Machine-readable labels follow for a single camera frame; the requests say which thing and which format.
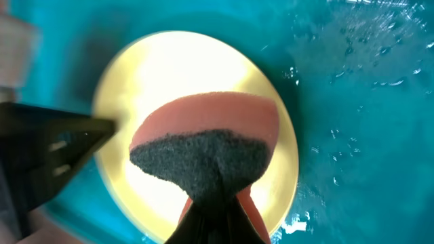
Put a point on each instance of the yellow-green plate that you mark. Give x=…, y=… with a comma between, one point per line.
x=155, y=70

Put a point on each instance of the teal plastic tray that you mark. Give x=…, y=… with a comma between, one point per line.
x=355, y=76

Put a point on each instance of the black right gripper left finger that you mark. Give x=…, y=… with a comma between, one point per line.
x=194, y=228

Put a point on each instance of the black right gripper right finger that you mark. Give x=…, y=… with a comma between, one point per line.
x=234, y=226

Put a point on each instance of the red black sponge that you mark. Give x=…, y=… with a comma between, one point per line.
x=213, y=146

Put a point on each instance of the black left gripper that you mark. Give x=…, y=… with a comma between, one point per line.
x=41, y=152

